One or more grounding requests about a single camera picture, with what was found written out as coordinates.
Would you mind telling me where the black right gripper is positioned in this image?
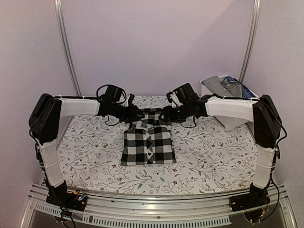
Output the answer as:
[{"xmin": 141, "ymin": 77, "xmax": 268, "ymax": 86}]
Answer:
[{"xmin": 159, "ymin": 103, "xmax": 191, "ymax": 124}]

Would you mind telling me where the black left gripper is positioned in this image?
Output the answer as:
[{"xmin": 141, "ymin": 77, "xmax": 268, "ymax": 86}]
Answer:
[{"xmin": 111, "ymin": 103, "xmax": 145, "ymax": 124}]

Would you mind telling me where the black white checkered shirt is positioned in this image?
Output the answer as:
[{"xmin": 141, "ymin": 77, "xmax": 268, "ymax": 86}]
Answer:
[{"xmin": 121, "ymin": 108, "xmax": 176, "ymax": 166}]

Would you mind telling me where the white plastic bin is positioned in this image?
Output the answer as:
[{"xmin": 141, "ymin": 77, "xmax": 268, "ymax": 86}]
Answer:
[{"xmin": 200, "ymin": 76, "xmax": 248, "ymax": 130}]

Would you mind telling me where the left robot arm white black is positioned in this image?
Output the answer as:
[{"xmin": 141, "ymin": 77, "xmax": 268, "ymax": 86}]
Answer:
[{"xmin": 28, "ymin": 94, "xmax": 143, "ymax": 206}]

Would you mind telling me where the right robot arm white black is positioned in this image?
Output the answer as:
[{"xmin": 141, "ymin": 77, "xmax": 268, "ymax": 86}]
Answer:
[{"xmin": 160, "ymin": 94, "xmax": 283, "ymax": 207}]

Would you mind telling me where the grey long sleeve shirt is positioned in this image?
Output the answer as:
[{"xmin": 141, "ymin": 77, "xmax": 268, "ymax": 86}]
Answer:
[{"xmin": 202, "ymin": 76, "xmax": 243, "ymax": 97}]

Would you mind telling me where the floral patterned table mat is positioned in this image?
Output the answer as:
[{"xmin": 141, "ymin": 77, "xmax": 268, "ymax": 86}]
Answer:
[{"xmin": 46, "ymin": 95, "xmax": 270, "ymax": 196}]

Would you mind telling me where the blue checkered shirt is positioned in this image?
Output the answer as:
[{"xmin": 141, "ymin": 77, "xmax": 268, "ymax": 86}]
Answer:
[{"xmin": 222, "ymin": 76, "xmax": 258, "ymax": 98}]

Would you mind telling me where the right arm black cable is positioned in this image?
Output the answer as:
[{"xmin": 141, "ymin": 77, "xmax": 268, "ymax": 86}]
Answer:
[{"xmin": 179, "ymin": 115, "xmax": 198, "ymax": 128}]

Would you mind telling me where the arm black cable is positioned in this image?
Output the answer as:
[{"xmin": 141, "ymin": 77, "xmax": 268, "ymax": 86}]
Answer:
[
  {"xmin": 179, "ymin": 115, "xmax": 198, "ymax": 128},
  {"xmin": 95, "ymin": 84, "xmax": 126, "ymax": 126}
]

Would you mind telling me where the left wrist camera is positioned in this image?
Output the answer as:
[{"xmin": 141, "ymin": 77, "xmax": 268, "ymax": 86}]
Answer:
[{"xmin": 104, "ymin": 85, "xmax": 127, "ymax": 104}]

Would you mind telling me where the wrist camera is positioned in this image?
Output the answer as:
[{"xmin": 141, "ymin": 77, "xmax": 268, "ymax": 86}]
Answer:
[
  {"xmin": 104, "ymin": 85, "xmax": 127, "ymax": 104},
  {"xmin": 166, "ymin": 83, "xmax": 199, "ymax": 108}
]

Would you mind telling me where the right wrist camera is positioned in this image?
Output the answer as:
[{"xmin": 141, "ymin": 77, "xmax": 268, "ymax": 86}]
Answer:
[{"xmin": 166, "ymin": 83, "xmax": 199, "ymax": 108}]

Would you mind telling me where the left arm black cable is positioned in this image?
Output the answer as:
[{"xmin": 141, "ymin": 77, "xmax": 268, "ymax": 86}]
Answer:
[{"xmin": 95, "ymin": 84, "xmax": 126, "ymax": 126}]

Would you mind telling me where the aluminium front rail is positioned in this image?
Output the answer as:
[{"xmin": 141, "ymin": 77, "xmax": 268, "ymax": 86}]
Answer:
[{"xmin": 21, "ymin": 184, "xmax": 300, "ymax": 228}]

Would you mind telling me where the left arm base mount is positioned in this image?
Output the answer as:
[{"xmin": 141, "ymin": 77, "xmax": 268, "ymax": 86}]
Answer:
[{"xmin": 46, "ymin": 183, "xmax": 87, "ymax": 211}]

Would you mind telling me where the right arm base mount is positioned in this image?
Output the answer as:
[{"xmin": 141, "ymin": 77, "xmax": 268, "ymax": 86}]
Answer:
[{"xmin": 229, "ymin": 185, "xmax": 270, "ymax": 212}]

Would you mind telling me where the left aluminium frame post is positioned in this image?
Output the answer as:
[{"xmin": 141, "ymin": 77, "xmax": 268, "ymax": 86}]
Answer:
[{"xmin": 54, "ymin": 0, "xmax": 82, "ymax": 96}]

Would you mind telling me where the aluminium frame post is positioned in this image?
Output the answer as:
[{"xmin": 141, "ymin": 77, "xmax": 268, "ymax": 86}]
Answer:
[
  {"xmin": 54, "ymin": 0, "xmax": 82, "ymax": 96},
  {"xmin": 239, "ymin": 0, "xmax": 261, "ymax": 83}
]

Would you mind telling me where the right aluminium frame post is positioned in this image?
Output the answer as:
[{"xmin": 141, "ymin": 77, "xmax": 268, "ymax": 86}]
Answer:
[{"xmin": 239, "ymin": 0, "xmax": 261, "ymax": 83}]

